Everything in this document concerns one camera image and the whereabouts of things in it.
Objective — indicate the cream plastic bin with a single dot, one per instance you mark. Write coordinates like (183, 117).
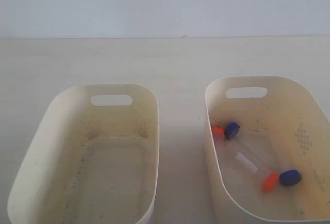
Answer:
(94, 159)
(279, 111)

